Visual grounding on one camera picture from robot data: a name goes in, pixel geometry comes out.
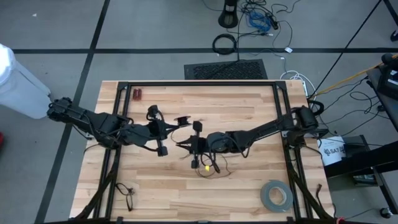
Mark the white printed paper sign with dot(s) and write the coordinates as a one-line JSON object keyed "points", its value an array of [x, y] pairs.
{"points": [[331, 152]]}

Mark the black electronic device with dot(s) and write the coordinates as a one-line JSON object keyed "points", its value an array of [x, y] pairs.
{"points": [[388, 84]]}

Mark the black floor stand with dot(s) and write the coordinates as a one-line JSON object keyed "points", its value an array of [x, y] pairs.
{"points": [[228, 17]]}

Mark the black caster wheel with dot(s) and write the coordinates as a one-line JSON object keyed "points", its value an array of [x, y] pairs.
{"points": [[386, 212]]}

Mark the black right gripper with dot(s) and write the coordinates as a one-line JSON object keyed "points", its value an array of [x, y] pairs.
{"points": [[203, 144]]}

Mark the small white adapter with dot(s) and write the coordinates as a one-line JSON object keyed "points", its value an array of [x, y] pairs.
{"points": [[288, 49]]}

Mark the black power strip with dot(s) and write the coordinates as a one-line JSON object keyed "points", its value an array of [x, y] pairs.
{"points": [[273, 21]]}

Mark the black side cart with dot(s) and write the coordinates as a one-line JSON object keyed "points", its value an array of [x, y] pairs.
{"points": [[357, 161]]}

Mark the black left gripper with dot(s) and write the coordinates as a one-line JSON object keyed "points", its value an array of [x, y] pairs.
{"points": [[158, 129]]}

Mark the white plastic bin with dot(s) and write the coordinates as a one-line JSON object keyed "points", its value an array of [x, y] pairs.
{"points": [[21, 90]]}

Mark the small red block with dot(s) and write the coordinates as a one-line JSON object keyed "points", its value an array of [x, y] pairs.
{"points": [[137, 94]]}

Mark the clear safety glasses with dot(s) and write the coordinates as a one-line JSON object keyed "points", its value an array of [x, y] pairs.
{"points": [[128, 199]]}

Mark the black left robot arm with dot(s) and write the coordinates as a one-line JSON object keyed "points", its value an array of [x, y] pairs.
{"points": [[99, 123]]}

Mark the black aluminium table frame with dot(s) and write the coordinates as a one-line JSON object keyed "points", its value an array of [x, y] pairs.
{"points": [[202, 83]]}

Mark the black floor mat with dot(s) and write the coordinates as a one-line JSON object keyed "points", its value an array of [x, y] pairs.
{"points": [[227, 70]]}

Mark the grey duct tape roll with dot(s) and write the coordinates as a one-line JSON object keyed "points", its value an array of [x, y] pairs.
{"points": [[267, 199]]}

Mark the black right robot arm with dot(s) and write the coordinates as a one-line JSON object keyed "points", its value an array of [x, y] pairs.
{"points": [[264, 129]]}

